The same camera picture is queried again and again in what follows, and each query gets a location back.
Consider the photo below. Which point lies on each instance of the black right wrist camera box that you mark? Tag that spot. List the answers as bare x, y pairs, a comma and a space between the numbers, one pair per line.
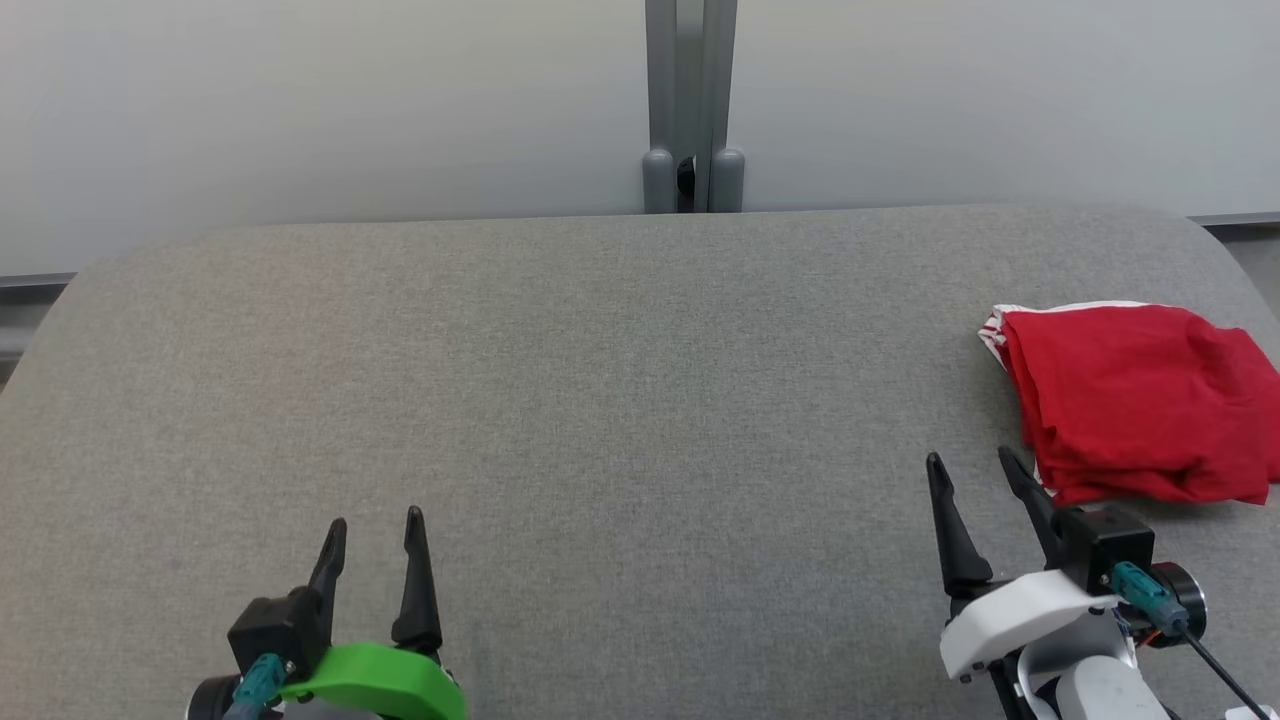
1110, 545

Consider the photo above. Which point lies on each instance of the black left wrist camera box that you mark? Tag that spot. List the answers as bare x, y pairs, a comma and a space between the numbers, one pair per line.
275, 630

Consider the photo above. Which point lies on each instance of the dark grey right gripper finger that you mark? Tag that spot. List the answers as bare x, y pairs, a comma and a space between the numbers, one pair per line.
1035, 500
955, 540

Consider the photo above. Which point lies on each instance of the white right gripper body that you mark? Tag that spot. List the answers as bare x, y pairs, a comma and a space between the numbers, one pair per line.
1010, 620

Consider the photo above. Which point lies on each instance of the grey fabric sofa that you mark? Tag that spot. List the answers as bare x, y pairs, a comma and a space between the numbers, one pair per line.
550, 400

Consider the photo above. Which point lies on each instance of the red shorts with white stripe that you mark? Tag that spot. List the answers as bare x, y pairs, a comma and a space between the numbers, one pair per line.
1140, 400

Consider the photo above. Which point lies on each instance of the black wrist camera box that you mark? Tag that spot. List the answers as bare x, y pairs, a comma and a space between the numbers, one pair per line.
275, 630
1110, 545

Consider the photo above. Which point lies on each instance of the grey partition post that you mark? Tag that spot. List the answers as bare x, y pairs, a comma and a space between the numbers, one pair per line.
693, 100

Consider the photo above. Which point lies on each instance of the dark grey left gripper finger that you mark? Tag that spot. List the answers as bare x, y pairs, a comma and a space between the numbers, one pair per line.
328, 580
418, 590

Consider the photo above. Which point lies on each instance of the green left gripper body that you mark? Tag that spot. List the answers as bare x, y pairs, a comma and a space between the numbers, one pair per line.
385, 685

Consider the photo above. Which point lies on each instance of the red white numbered jersey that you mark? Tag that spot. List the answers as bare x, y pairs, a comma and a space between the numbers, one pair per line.
995, 335

